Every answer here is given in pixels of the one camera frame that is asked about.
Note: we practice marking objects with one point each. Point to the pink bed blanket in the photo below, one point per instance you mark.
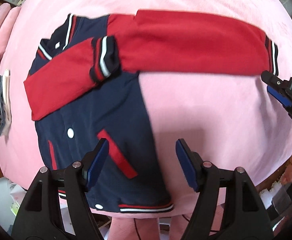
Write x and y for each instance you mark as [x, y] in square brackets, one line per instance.
[229, 120]

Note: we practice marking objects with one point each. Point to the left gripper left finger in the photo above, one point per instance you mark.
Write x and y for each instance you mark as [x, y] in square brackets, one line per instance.
[39, 216]

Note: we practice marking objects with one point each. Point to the navy red varsity jacket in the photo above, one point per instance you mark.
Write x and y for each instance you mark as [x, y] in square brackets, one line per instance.
[83, 86]

